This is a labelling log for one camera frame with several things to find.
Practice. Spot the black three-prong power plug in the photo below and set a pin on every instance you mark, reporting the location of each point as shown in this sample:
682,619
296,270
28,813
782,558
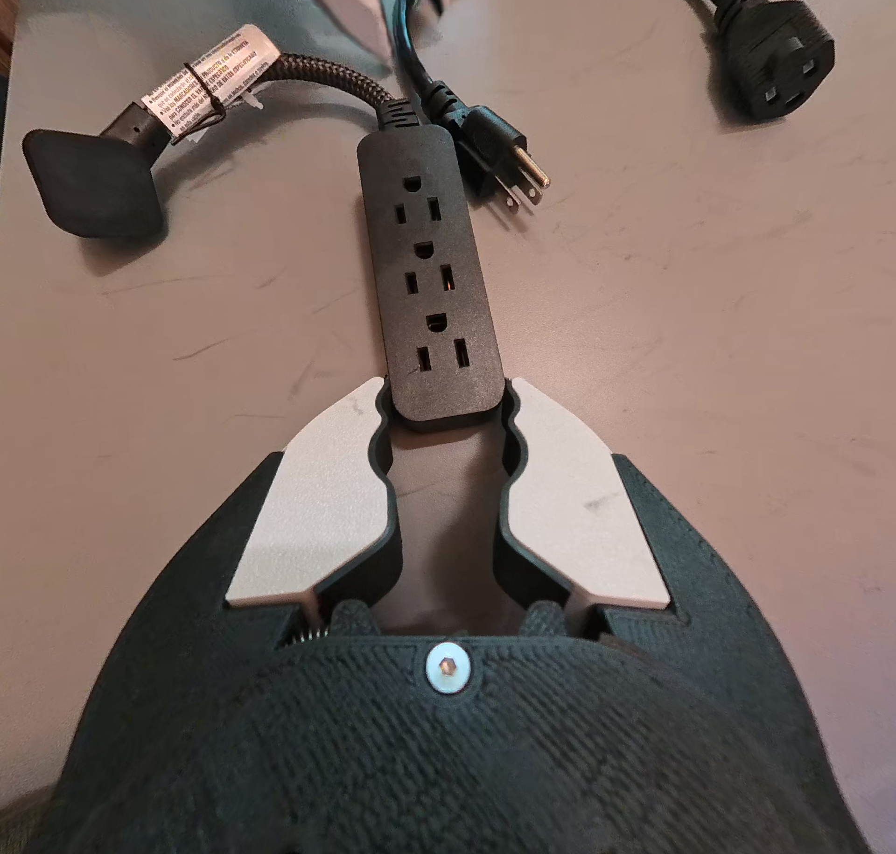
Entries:
483,136

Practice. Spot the black flat angled plug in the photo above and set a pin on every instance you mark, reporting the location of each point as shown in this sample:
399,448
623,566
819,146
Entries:
91,182

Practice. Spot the black three-outlet power strip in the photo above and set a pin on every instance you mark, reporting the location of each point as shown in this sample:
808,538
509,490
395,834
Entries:
427,294

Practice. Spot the black twist tie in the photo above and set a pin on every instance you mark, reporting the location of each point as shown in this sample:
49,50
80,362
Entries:
203,108

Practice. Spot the white warning label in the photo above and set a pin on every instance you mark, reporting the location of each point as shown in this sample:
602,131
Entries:
217,70

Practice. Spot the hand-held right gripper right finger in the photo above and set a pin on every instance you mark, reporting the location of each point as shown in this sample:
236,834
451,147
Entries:
581,511

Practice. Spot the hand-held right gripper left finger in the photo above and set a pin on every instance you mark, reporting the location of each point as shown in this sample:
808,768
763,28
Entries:
315,511

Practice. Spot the black extension socket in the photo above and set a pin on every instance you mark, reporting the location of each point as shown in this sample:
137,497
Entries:
770,56

